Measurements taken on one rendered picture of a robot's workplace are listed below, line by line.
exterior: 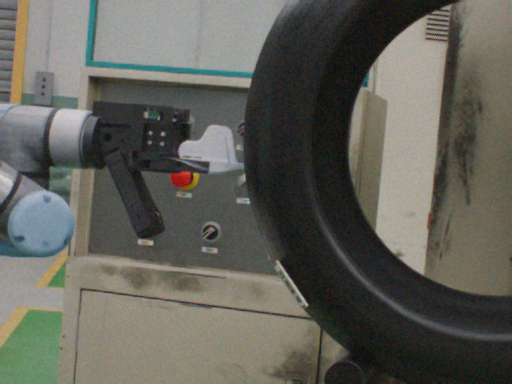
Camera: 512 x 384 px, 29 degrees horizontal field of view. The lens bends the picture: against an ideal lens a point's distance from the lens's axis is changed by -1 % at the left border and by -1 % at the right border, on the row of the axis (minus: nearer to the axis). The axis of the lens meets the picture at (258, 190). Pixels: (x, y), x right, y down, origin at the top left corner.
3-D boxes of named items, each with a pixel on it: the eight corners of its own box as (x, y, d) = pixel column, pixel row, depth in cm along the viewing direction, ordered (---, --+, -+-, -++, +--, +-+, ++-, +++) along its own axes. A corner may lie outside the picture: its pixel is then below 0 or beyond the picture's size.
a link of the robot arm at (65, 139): (46, 167, 125) (73, 167, 133) (80, 170, 124) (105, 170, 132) (51, 107, 125) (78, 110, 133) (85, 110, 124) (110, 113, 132)
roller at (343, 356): (391, 348, 146) (360, 342, 147) (396, 317, 145) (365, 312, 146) (360, 405, 112) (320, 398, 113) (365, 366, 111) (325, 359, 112)
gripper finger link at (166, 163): (206, 161, 120) (136, 154, 122) (205, 174, 120) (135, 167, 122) (217, 161, 124) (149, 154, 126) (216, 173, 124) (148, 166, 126)
